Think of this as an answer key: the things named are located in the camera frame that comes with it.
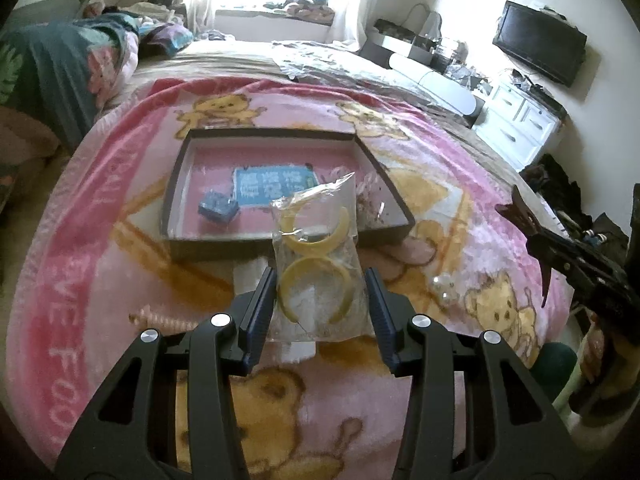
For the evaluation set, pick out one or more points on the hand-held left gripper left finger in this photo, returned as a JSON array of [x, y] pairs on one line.
[[257, 320]]

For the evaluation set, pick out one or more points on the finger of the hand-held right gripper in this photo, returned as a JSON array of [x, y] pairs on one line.
[[570, 252]]

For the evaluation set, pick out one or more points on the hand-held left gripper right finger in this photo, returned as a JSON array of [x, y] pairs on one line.
[[382, 320]]

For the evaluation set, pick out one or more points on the brown hair clip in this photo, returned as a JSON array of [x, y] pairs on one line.
[[517, 212]]

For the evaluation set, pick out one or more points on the dark cardboard box pink inside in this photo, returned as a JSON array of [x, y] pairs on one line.
[[220, 251]]

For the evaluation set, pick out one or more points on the person's right forearm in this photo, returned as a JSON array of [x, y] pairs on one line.
[[615, 365]]

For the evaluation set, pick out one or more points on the clear plastic jewelry bag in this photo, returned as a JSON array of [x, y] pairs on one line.
[[372, 202]]

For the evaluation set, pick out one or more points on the small clear bead packet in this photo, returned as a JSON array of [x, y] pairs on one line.
[[446, 289]]

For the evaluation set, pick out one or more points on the pile of dark clothes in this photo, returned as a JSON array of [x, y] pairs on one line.
[[565, 180]]

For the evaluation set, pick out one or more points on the dark green round object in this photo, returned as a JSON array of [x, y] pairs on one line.
[[552, 362]]

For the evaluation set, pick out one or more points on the small blue packet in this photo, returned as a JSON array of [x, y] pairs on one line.
[[217, 206]]

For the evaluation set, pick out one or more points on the blue printed label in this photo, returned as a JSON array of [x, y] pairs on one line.
[[260, 185]]

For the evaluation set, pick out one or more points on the white drawer cabinet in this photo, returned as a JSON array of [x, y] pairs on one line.
[[520, 115]]

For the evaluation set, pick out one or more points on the pink bear printed blanket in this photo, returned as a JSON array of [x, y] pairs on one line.
[[125, 185]]

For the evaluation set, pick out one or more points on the black flat television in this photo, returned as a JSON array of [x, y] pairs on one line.
[[542, 42]]

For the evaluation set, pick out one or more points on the white rounded bed footboard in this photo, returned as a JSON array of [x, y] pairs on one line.
[[440, 85]]

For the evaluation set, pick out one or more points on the grey patterned bedsheet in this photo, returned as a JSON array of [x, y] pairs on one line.
[[335, 62]]

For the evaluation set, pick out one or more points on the purple pillow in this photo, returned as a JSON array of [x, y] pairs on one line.
[[167, 40]]

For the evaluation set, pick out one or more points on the clothes on windowsill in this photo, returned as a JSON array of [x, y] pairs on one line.
[[305, 7]]

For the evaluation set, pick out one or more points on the dark floral quilt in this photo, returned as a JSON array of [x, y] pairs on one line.
[[55, 70]]

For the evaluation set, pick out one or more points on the green padded headboard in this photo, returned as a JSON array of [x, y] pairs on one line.
[[45, 7]]

